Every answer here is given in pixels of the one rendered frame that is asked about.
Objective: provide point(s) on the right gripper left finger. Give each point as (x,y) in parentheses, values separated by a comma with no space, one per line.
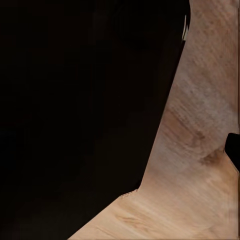
(12,149)

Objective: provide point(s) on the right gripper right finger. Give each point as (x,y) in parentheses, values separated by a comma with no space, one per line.
(232,148)

